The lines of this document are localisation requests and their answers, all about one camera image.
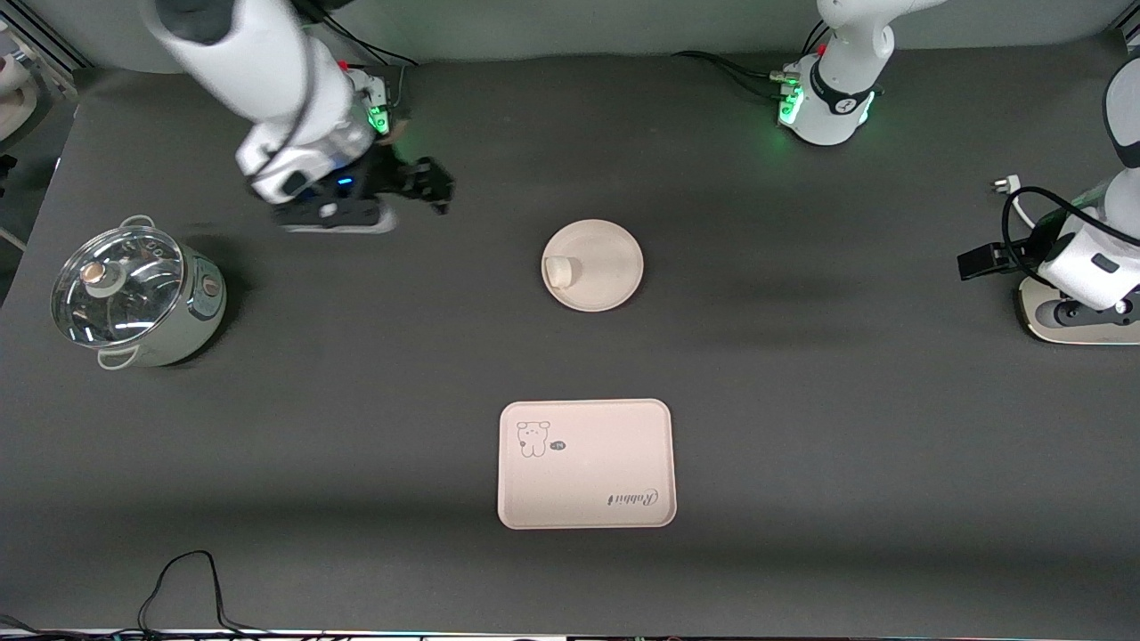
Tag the beige round background object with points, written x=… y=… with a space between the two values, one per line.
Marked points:
x=13 y=98

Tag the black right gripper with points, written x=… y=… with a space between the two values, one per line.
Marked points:
x=394 y=177

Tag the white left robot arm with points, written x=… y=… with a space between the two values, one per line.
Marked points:
x=837 y=98

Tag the beige tray with rabbit print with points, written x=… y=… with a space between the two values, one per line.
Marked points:
x=588 y=467

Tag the aluminium frame rail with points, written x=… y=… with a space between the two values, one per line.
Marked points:
x=1129 y=31
x=64 y=49

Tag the white steamed bun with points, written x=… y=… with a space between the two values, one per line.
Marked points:
x=561 y=271

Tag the round beige plate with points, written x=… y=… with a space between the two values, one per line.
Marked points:
x=610 y=267

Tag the dark grey table mat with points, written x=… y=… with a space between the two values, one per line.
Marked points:
x=802 y=445

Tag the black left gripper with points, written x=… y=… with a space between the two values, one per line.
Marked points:
x=1015 y=251

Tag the glass pot lid with knob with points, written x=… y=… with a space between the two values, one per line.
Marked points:
x=125 y=312

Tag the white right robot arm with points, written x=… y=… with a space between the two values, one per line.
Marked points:
x=267 y=62

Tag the pale green electric pot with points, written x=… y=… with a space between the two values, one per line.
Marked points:
x=191 y=329

